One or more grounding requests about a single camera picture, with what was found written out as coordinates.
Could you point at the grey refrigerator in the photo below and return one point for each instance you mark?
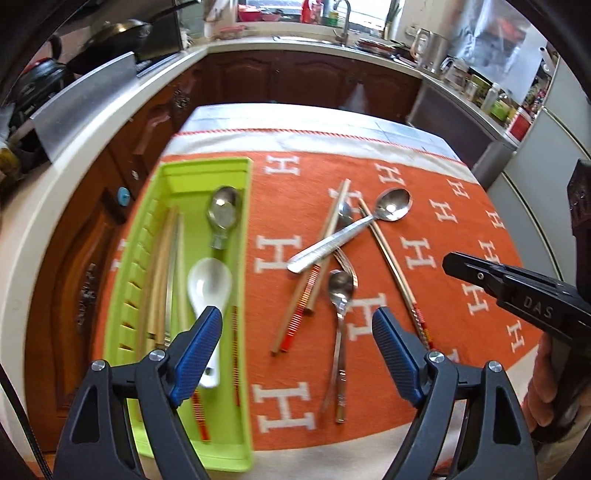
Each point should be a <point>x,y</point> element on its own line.
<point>531,194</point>

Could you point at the green label bottle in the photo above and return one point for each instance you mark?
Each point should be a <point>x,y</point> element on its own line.
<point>501,108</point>

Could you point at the large steel spoon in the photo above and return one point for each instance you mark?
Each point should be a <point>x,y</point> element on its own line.
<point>392,203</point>

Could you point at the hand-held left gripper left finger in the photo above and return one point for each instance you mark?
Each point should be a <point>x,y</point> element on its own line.
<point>198,350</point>

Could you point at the pale blue table cover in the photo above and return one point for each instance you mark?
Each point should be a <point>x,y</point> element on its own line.
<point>286,117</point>

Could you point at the blue round cabinet hook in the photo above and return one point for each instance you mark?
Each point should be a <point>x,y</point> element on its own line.
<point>123,196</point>

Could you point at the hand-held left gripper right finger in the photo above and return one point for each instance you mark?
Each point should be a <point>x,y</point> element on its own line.
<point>392,350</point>

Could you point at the grey steel appliance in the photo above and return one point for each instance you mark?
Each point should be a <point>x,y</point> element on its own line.
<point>452,120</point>

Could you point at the black wok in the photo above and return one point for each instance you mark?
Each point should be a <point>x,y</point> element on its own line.
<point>115,37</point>

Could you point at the steel electric kettle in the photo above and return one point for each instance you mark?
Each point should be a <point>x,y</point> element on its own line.
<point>431,48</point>

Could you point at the small steel spoon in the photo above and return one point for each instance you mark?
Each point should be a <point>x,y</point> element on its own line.
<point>340,286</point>

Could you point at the kitchen window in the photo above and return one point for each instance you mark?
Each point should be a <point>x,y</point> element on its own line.
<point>369,9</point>

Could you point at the white ceramic spoon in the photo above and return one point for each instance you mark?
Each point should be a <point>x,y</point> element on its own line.
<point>207,281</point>

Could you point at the person's right hand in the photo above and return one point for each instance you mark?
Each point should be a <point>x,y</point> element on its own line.
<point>542,383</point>

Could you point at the steel kitchen faucet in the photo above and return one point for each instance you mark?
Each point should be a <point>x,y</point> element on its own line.
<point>344,23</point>

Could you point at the red bottle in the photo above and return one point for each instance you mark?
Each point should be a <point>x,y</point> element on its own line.
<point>307,11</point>

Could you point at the clear hanging plastic bag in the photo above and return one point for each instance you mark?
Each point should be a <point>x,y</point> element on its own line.
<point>358,98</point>

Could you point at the steel fork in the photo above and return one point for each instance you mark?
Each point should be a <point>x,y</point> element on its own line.
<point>345,214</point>

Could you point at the black pressure cooker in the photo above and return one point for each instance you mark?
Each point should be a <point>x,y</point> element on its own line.
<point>41,78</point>

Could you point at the glass jar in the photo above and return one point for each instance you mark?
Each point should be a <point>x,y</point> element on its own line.
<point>457,74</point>

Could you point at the large clear wall bag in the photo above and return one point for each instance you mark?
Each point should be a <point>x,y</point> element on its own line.
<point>503,37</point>

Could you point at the orange patterned blanket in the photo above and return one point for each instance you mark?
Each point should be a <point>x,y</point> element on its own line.
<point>295,203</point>

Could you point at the steel splash guard panel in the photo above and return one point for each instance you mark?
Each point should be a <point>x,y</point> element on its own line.
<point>87,101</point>

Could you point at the green plastic utensil tray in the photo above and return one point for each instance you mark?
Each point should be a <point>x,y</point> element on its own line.
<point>221,415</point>

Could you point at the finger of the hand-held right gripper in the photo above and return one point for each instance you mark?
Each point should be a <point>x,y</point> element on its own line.
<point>471,272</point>
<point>581,198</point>

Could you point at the white kitchen countertop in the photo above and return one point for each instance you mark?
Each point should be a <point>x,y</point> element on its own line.
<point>69,194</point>

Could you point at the red container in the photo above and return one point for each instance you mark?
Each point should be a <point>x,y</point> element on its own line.
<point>519,124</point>

